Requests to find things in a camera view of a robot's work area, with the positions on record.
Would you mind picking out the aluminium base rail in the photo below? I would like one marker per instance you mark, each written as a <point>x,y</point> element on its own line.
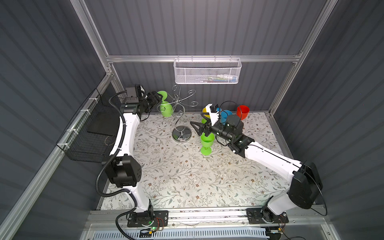
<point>205,218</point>

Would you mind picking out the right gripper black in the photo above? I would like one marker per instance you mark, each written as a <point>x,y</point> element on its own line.
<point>202,127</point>

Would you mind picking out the red wine glass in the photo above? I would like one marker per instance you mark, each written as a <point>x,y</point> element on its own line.
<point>242,112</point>

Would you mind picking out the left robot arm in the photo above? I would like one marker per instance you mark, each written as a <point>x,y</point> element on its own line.
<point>120,167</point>

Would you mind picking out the black wire basket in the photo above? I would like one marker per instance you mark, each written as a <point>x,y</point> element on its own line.
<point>93,136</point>

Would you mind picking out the chrome wine glass rack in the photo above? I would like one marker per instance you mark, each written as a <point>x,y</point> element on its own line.
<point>181,133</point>

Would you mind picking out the yellow wine glass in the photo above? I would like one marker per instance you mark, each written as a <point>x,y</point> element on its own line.
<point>205,112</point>

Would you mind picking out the blue wine glass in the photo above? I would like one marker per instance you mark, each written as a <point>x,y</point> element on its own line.
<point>223,115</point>

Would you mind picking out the white wire mesh basket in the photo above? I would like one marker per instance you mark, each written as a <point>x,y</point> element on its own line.
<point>187,70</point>

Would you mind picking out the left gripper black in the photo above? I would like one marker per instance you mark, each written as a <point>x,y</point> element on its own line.
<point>153,99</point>

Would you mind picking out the items in white basket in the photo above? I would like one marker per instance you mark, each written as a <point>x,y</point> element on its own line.
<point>220,79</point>

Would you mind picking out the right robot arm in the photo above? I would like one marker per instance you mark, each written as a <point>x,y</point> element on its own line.
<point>305,182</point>

